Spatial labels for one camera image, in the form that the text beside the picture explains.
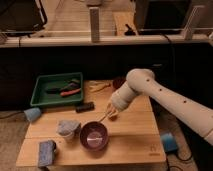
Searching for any purple bowl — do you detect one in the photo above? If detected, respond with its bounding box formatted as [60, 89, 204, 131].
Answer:
[80, 121, 109, 151]

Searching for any silver metal fork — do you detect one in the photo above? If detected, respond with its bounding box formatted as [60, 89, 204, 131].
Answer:
[98, 114, 108, 123]

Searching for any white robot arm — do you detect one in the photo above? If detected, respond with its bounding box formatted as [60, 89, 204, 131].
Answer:
[106, 69, 213, 146]

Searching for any dark red bowl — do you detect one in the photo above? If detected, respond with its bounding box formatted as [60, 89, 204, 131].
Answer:
[112, 77, 126, 89]

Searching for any black green tool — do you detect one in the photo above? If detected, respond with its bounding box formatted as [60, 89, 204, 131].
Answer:
[45, 79, 80, 94]

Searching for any grey folded cloth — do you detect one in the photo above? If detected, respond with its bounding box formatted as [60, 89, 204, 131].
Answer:
[57, 120, 81, 141]

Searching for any green plastic tray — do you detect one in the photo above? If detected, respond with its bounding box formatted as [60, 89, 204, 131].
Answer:
[30, 72, 84, 107]

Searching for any blue device on floor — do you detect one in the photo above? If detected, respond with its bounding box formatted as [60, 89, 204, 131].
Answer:
[160, 133, 178, 153]

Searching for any blue sponge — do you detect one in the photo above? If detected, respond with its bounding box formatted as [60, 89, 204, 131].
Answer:
[38, 140, 56, 167]

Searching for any light blue cup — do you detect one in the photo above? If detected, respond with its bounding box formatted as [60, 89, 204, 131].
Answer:
[24, 107, 42, 122]

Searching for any black monitor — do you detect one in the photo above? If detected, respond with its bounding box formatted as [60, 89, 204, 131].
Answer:
[0, 0, 48, 32]

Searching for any red handled tool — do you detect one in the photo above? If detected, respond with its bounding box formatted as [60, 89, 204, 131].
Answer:
[60, 88, 81, 97]

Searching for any white horizontal rail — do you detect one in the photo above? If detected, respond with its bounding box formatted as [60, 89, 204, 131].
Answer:
[0, 33, 213, 48]

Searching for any white angled post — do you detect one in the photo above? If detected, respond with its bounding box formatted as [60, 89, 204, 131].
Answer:
[182, 5, 205, 40]

